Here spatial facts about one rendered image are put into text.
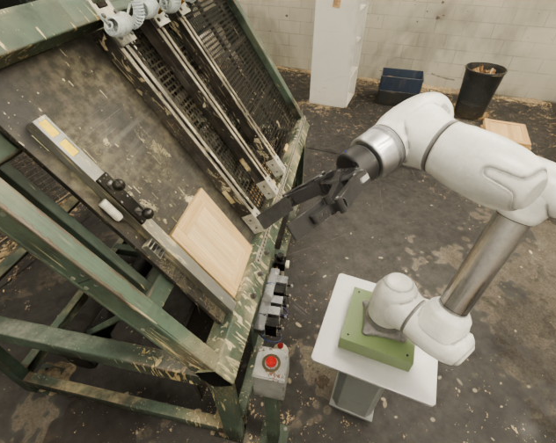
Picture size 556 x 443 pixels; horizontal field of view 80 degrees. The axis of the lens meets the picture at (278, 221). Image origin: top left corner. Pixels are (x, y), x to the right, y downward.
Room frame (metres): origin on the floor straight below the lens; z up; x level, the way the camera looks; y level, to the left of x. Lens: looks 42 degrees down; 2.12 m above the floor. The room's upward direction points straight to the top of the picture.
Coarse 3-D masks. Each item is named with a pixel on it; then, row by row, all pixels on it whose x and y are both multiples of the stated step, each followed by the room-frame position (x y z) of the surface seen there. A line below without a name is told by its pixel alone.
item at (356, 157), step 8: (344, 152) 0.52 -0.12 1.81; (352, 152) 0.51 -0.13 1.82; (360, 152) 0.51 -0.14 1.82; (368, 152) 0.51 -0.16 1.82; (336, 160) 0.53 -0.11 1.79; (344, 160) 0.51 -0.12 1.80; (352, 160) 0.50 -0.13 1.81; (360, 160) 0.49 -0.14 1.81; (368, 160) 0.50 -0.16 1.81; (376, 160) 0.50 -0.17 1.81; (336, 168) 0.54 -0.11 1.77; (344, 168) 0.51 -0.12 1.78; (352, 168) 0.49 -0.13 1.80; (360, 168) 0.48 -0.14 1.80; (368, 168) 0.49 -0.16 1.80; (376, 168) 0.49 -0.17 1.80; (344, 176) 0.47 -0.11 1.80; (352, 176) 0.46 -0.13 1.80; (376, 176) 0.50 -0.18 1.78; (328, 184) 0.47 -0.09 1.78; (344, 184) 0.46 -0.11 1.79
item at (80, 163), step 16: (32, 128) 0.87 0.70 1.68; (48, 144) 0.87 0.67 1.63; (64, 160) 0.86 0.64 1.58; (80, 160) 0.87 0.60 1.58; (80, 176) 0.86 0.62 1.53; (96, 176) 0.87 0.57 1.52; (96, 192) 0.85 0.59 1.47; (144, 224) 0.84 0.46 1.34; (160, 240) 0.83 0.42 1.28; (176, 256) 0.81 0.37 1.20; (192, 272) 0.80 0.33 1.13; (208, 288) 0.79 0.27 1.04; (224, 304) 0.77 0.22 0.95
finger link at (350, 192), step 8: (360, 176) 0.44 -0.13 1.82; (352, 184) 0.42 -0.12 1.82; (360, 184) 0.43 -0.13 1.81; (368, 184) 0.44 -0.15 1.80; (344, 192) 0.39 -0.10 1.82; (352, 192) 0.41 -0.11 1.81; (360, 192) 0.42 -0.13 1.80; (336, 200) 0.38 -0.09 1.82; (344, 200) 0.40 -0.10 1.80; (352, 200) 0.39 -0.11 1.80
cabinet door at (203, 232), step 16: (192, 208) 1.06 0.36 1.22; (208, 208) 1.13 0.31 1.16; (176, 224) 0.96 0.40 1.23; (192, 224) 1.00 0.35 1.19; (208, 224) 1.06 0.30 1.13; (224, 224) 1.13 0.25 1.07; (176, 240) 0.89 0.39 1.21; (192, 240) 0.94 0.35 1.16; (208, 240) 1.00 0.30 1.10; (224, 240) 1.06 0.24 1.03; (240, 240) 1.13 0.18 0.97; (192, 256) 0.88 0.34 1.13; (208, 256) 0.93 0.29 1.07; (224, 256) 0.99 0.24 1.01; (240, 256) 1.05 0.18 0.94; (208, 272) 0.87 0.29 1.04; (224, 272) 0.92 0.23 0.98; (240, 272) 0.97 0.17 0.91; (224, 288) 0.85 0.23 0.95
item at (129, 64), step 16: (144, 16) 1.38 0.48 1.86; (112, 48) 1.36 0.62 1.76; (128, 48) 1.39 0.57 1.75; (128, 64) 1.35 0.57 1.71; (128, 80) 1.35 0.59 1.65; (144, 80) 1.34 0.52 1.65; (144, 96) 1.34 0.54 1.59; (160, 96) 1.34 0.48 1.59; (160, 112) 1.33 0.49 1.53; (176, 112) 1.36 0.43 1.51; (176, 128) 1.32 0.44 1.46; (192, 128) 1.35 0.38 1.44; (192, 144) 1.31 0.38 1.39; (208, 160) 1.29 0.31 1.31; (208, 176) 1.30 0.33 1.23; (224, 176) 1.30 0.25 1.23; (240, 192) 1.31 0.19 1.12; (240, 208) 1.27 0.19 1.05; (256, 208) 1.31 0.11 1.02; (256, 224) 1.25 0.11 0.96
